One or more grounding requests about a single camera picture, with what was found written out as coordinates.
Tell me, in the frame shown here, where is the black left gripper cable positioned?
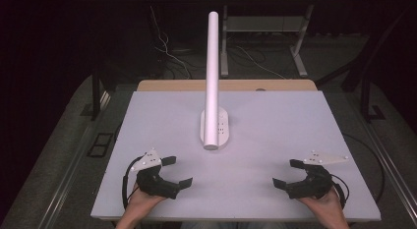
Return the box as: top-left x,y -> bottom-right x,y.
121,155 -> 146,211

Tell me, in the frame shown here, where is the white floor cable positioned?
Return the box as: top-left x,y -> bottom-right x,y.
149,5 -> 193,80
235,45 -> 287,81

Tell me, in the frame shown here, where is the wooden table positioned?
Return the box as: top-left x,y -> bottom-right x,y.
136,79 -> 319,92

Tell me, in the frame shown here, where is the person's left hand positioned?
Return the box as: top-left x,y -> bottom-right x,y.
123,182 -> 167,221

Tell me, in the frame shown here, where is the grey metal desk frame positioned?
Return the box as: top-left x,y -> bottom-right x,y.
219,4 -> 315,79

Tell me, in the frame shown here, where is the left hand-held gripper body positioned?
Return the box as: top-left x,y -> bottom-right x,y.
130,148 -> 182,200

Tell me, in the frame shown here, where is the black metal stand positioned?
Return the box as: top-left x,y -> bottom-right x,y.
359,75 -> 387,123
90,71 -> 111,122

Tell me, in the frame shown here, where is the black floor frame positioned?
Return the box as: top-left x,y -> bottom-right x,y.
86,132 -> 114,158

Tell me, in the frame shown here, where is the black floor cable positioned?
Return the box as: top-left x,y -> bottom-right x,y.
341,133 -> 386,204

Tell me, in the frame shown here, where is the white tube desk lamp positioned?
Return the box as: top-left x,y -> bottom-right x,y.
200,11 -> 230,151

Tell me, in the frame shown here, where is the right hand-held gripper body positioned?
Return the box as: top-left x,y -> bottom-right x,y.
284,149 -> 350,200

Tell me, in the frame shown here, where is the person's right hand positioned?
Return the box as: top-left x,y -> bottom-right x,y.
297,185 -> 346,221

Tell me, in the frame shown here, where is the metal floor rail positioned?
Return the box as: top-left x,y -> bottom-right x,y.
38,122 -> 96,229
355,115 -> 417,218

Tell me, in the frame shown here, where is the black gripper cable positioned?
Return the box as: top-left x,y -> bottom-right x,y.
121,155 -> 146,211
329,174 -> 350,210

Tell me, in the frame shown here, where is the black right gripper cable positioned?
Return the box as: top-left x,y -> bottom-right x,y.
329,174 -> 350,210

